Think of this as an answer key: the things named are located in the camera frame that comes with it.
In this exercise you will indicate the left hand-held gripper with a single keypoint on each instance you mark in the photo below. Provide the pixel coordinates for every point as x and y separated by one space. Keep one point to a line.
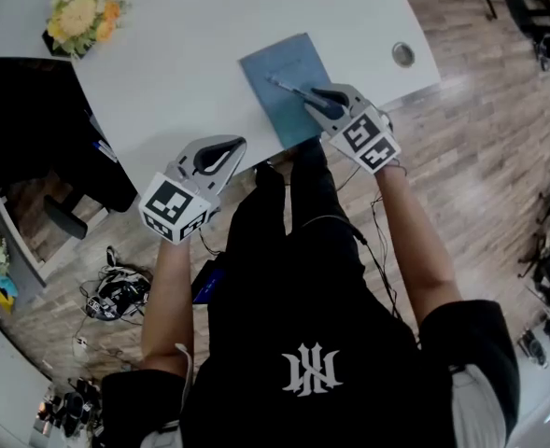
172 205

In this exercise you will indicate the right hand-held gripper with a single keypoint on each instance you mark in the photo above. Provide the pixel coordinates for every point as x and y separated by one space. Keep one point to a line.
365 143

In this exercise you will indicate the blue notebook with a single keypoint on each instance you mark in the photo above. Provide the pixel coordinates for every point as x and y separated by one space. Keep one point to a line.
288 119

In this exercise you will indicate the silver black pen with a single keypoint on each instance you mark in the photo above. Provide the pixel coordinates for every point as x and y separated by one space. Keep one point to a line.
286 86

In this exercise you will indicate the person's left forearm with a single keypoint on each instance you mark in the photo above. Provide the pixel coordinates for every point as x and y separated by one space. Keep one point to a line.
172 297

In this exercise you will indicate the person's right forearm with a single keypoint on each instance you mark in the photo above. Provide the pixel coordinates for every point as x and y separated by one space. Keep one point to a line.
419 250

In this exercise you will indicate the black office chair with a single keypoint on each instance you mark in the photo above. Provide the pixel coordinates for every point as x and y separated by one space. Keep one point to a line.
32 119

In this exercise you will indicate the person's black trousers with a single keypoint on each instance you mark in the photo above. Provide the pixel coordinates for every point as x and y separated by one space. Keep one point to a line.
314 180

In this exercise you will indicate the black waist device blue screen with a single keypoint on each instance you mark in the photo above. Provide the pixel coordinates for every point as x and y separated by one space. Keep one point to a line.
209 285

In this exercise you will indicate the person's black t-shirt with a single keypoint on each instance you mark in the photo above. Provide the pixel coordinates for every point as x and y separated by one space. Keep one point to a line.
302 306

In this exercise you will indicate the yellow orange flower bouquet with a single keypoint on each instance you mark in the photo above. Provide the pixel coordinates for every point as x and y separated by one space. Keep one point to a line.
78 17

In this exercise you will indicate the black square flower vase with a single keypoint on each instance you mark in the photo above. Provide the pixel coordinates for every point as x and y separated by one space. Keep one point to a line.
50 45

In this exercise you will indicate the grey side table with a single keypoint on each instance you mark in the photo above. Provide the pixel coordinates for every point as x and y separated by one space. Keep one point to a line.
20 245

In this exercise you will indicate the blue cloth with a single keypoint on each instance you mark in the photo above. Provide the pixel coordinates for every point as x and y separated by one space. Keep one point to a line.
4 284

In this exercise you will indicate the yellow cloth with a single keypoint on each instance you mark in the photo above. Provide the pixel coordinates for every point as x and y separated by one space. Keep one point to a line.
4 302

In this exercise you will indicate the heap of black equipment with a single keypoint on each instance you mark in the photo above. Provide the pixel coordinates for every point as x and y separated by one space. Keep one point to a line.
74 404

